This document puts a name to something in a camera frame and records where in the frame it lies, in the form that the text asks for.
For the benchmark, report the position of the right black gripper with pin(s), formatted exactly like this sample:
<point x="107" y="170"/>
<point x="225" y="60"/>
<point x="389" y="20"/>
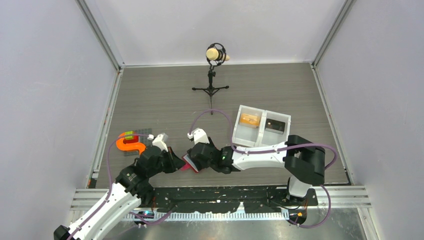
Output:
<point x="199" y="165"/>

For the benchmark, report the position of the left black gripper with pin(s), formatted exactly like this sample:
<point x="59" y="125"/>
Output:
<point x="175" y="162"/>

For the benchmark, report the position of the orange credit card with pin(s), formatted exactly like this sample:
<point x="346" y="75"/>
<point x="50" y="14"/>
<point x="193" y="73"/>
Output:
<point x="249" y="120"/>

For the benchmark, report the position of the red card holder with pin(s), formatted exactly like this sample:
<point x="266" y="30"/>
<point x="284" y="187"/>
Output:
<point x="189" y="164"/>

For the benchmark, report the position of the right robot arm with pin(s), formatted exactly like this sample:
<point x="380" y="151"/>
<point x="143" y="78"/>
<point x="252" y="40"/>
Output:
<point x="300" y="157"/>

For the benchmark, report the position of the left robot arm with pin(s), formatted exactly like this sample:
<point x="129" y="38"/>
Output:
<point x="130" y="190"/>

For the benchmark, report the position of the black credit card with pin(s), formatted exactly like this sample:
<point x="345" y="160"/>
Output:
<point x="276" y="126"/>

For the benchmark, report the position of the grey studded baseplate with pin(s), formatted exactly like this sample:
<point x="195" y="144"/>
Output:
<point x="144" y="134"/>

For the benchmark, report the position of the orange curved plastic piece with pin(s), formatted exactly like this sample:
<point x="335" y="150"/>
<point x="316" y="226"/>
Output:
<point x="130" y="149"/>

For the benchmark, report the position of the red toy block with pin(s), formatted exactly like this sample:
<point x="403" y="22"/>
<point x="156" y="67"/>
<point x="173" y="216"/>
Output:
<point x="135" y="140"/>

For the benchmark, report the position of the green toy block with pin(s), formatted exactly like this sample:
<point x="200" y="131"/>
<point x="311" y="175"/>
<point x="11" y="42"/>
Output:
<point x="129" y="135"/>

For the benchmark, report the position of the white two-compartment tray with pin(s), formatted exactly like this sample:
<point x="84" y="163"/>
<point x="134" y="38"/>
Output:
<point x="259" y="137"/>

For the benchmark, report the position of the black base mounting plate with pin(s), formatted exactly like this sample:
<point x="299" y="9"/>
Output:
<point x="227" y="199"/>

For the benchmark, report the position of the beige microphone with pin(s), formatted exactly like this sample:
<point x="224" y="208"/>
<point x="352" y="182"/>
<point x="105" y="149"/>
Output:
<point x="217" y="55"/>

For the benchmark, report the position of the black microphone tripod stand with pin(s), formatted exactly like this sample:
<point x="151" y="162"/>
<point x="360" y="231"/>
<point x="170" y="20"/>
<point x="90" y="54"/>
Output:
<point x="210" y="90"/>

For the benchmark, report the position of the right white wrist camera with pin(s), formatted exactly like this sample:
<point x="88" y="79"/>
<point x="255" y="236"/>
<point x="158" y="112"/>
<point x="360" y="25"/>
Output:
<point x="198" y="135"/>

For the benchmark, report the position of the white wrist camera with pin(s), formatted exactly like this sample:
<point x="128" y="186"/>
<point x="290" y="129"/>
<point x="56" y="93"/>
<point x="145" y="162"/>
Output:
<point x="198" y="135"/>
<point x="159" y="141"/>

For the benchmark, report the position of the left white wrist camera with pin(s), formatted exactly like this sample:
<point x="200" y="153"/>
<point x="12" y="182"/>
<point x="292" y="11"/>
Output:
<point x="159" y="141"/>

